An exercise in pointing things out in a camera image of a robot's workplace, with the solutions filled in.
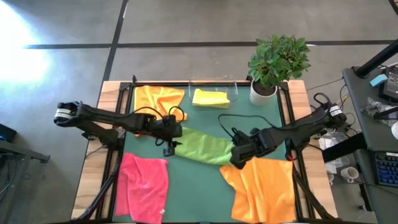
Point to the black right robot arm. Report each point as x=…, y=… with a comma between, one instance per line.
x=304, y=123

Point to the clear plastic bin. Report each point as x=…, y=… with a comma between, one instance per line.
x=233, y=90

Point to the pink microfiber towel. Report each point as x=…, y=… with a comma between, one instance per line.
x=143, y=186

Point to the white ribbed plant pot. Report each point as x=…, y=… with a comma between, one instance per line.
x=258, y=98

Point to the yellow microfiber towel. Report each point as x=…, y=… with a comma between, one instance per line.
x=210, y=98

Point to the grey side desk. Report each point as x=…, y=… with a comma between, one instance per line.
x=357, y=87

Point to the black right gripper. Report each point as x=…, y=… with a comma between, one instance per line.
x=248, y=149

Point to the black keyboard with blue keys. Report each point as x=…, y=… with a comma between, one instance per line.
x=387, y=169

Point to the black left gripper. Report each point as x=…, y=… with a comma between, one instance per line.
x=164, y=127

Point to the black desk device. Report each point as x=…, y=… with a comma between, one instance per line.
x=391, y=84

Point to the green leafy plant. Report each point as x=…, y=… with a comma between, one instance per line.
x=278, y=59

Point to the green table mat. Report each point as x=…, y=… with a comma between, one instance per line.
x=199, y=193

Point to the green microfiber towel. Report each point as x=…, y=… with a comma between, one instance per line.
x=205, y=146

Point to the white round lid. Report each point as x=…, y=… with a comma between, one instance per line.
x=395, y=130

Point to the black floor case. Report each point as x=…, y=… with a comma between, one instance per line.
x=6, y=133

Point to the orange microfiber towel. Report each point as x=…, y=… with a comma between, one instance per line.
x=264, y=189
x=158, y=99

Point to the black round pole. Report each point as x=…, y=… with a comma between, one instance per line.
x=379, y=57

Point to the black flat bar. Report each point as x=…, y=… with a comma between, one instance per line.
x=345, y=147

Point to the black frame strut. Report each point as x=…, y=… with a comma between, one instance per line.
x=311, y=199
x=102, y=193

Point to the blue sticky note pad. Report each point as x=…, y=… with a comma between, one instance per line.
x=378, y=80

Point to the clear plastic bag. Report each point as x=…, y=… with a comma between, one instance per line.
x=376, y=107

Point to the black floor stand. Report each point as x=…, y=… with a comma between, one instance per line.
x=21, y=151

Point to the white mug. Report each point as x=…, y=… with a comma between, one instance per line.
x=349, y=174

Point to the black aluminium table frame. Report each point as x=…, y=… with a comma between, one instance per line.
x=126, y=88

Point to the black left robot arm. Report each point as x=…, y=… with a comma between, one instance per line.
x=102, y=116

